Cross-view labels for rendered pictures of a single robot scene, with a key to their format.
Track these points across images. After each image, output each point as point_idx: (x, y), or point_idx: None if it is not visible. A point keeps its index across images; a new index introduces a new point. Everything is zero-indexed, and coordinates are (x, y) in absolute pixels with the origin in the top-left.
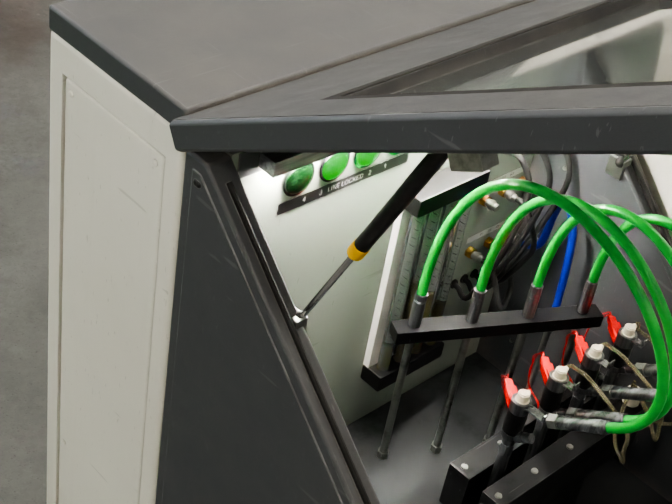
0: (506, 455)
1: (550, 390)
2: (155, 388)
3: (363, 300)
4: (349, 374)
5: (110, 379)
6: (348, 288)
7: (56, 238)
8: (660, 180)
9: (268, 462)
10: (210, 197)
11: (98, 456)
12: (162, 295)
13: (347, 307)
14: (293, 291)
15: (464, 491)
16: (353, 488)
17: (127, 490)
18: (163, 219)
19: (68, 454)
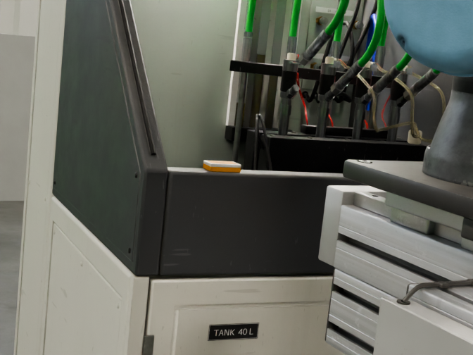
0: (284, 114)
1: (322, 73)
2: (58, 63)
3: (219, 58)
4: (213, 127)
5: (46, 89)
6: (204, 36)
7: (38, 12)
8: None
9: (88, 40)
10: None
11: (39, 169)
12: None
13: (205, 55)
14: (155, 9)
15: (253, 145)
16: (117, 6)
17: (46, 178)
18: None
19: (29, 191)
